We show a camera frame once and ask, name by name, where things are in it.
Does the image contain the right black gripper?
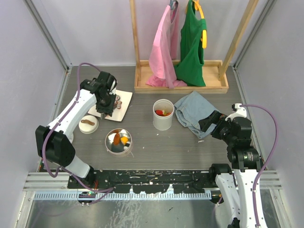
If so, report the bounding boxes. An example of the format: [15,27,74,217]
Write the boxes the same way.
[199,109,235,144]

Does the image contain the pink metal bowl container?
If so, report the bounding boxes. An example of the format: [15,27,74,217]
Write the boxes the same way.
[104,128,133,157]

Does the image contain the blue denim shorts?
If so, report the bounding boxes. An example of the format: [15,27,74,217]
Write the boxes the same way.
[174,91,218,139]

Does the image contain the orange food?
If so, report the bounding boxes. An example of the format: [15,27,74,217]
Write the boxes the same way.
[154,110,171,117]

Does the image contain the tall white cylinder container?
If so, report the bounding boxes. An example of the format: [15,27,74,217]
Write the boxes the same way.
[152,99,175,131]

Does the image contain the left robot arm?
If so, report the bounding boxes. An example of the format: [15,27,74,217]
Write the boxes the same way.
[35,71,117,188]

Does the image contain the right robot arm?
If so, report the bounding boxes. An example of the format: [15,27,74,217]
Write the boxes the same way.
[199,108,267,228]

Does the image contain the white square plate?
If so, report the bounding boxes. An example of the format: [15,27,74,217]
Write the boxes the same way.
[86,90,133,122]

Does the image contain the flat metal inner lid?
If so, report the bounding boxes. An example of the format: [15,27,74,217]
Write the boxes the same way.
[69,133,74,143]

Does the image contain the wooden clothes rack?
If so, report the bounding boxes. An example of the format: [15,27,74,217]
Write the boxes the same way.
[129,0,259,94]

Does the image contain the green hanging tank top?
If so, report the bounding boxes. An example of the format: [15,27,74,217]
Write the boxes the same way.
[174,0,207,87]

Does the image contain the pink hanging shirt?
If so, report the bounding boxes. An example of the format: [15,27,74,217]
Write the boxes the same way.
[146,5,187,89]

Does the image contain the yellow clothes hanger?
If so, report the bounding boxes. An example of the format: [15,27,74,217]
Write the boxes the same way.
[185,0,208,49]

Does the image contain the grey clothes hanger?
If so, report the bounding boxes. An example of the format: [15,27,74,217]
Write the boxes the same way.
[169,0,179,10]

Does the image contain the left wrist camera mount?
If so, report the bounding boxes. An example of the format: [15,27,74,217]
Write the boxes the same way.
[109,80,117,95]

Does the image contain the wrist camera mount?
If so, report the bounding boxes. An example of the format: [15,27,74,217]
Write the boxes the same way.
[109,80,117,95]
[225,103,247,121]

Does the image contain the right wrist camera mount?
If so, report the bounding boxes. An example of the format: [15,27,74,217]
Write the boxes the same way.
[225,103,247,121]

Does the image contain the white lid with brown strap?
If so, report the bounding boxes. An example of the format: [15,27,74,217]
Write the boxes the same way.
[78,115,99,134]

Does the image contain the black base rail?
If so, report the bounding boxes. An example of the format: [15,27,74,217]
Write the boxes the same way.
[81,170,217,194]

